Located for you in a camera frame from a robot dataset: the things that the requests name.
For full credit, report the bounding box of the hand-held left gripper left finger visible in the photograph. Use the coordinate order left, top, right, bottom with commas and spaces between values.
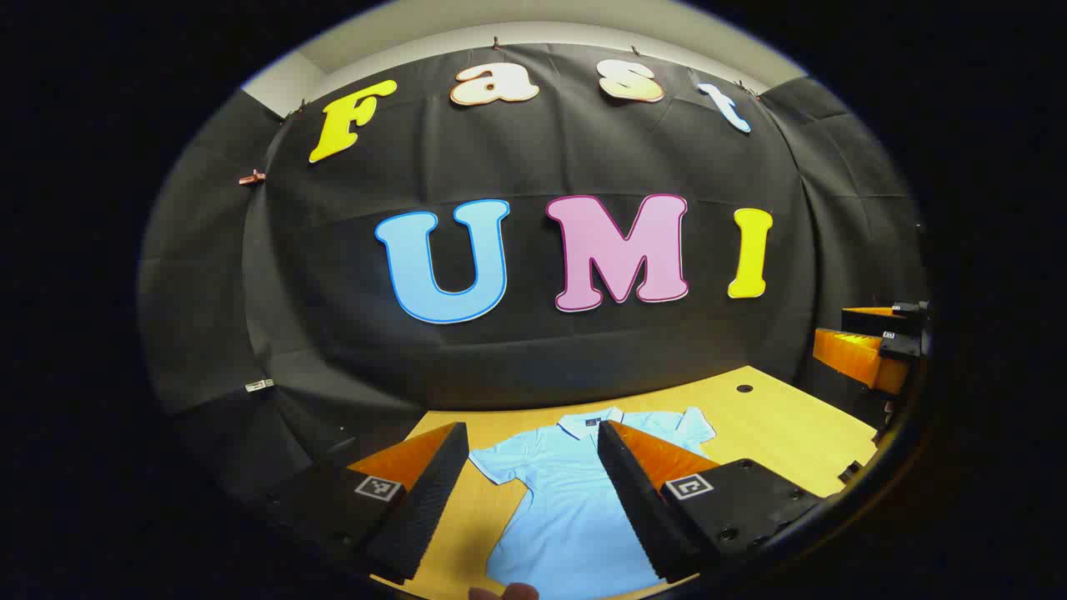
250, 422, 470, 586

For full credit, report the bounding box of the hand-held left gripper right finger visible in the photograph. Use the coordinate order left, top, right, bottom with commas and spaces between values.
597, 420, 834, 584

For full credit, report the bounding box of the light blue T-shirt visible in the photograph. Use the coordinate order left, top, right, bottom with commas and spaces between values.
468, 406, 718, 600

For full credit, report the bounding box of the black backdrop cloth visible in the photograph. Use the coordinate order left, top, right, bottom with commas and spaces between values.
138, 42, 930, 501

